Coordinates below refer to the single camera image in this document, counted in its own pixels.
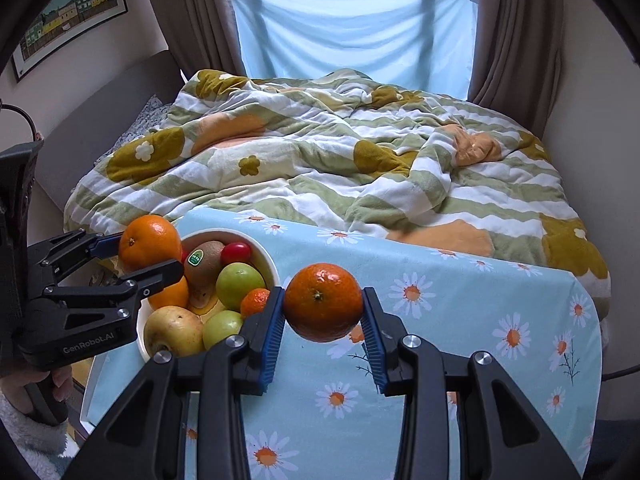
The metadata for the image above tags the black cable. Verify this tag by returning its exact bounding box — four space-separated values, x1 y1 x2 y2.
0 104 42 145

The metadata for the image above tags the yellow apple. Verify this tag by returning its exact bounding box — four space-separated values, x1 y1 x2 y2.
143 306 206 358

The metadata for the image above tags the grey speckled pillow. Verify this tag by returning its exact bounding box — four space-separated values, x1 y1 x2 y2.
92 95 173 166

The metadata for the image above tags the person's left hand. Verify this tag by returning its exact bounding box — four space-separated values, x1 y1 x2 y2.
0 364 75 413

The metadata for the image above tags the small bumpy mandarin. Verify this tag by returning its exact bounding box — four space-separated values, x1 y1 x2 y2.
240 287 272 318
283 262 363 343

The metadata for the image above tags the brown kiwi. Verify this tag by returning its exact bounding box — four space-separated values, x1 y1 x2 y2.
183 241 227 288

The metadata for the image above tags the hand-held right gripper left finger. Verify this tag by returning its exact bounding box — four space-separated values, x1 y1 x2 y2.
67 286 286 480

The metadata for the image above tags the blue daisy tablecloth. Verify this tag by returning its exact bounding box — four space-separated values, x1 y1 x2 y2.
80 207 603 480

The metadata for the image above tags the person's left forearm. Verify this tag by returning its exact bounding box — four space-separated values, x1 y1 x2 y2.
0 392 76 480

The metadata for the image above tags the light blue window cloth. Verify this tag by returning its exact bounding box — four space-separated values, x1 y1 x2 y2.
230 0 478 101

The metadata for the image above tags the green jujube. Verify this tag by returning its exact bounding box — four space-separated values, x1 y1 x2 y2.
202 310 245 352
215 263 267 311

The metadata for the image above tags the dark orange tangerine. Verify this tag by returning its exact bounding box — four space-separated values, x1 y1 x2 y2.
118 214 183 275

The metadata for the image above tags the large smooth orange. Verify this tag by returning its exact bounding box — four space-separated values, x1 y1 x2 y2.
147 275 190 311

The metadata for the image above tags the red cherry tomato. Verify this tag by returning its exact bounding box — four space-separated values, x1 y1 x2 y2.
221 242 252 265

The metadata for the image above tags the white oval bowl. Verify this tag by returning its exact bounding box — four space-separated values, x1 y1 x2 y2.
136 228 280 363

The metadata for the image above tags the floral striped blanket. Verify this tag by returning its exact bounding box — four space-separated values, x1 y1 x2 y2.
63 67 611 291

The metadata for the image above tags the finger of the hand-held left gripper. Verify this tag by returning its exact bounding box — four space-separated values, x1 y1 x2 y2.
42 259 185 311
27 230 123 281

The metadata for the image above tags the brown curtain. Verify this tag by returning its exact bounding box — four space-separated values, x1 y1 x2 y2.
467 0 563 136
140 0 246 83

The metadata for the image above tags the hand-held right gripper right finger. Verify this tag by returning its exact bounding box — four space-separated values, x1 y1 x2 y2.
361 287 586 480

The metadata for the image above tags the wall poster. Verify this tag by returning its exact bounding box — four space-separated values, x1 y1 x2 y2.
10 0 127 83

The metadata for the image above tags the grey upholstered headboard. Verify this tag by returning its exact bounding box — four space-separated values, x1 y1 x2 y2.
35 50 183 211

